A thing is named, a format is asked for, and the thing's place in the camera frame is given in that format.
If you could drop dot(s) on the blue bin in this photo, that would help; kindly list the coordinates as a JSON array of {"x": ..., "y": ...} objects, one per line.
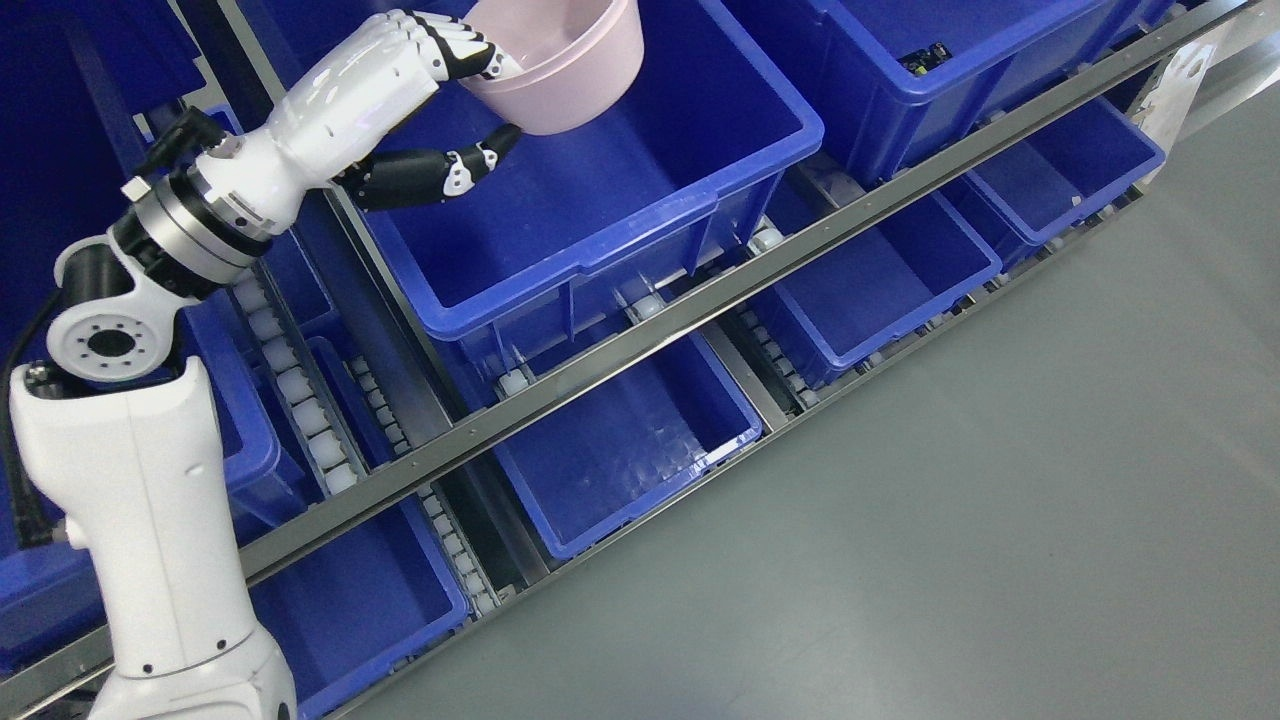
[
  {"x": 68, "y": 138},
  {"x": 883, "y": 284},
  {"x": 349, "y": 614},
  {"x": 895, "y": 81},
  {"x": 1027, "y": 195},
  {"x": 613, "y": 455}
]

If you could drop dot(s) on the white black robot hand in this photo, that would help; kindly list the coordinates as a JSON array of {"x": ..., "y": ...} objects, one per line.
[{"x": 344, "y": 107}]

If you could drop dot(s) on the pink bowl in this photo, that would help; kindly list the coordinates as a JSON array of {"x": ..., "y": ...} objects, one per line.
[{"x": 576, "y": 59}]

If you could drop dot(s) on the blue bin lower left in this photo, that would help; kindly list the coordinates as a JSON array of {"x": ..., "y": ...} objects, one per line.
[{"x": 349, "y": 614}]

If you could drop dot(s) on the blue bin lower middle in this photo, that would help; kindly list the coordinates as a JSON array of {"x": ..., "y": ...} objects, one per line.
[{"x": 613, "y": 455}]

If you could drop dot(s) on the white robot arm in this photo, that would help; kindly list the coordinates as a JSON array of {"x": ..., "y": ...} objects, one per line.
[{"x": 120, "y": 431}]

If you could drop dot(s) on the blue bin far right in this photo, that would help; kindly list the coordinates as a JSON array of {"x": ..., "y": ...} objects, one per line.
[{"x": 1027, "y": 195}]

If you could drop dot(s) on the blue bin middle shelf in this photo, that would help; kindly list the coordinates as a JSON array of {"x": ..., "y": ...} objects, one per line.
[{"x": 571, "y": 229}]

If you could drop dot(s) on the blue bin upper right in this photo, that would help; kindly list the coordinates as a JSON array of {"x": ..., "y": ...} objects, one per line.
[{"x": 895, "y": 81}]

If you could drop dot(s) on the blue bin lower right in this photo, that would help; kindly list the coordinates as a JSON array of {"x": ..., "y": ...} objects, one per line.
[{"x": 883, "y": 284}]

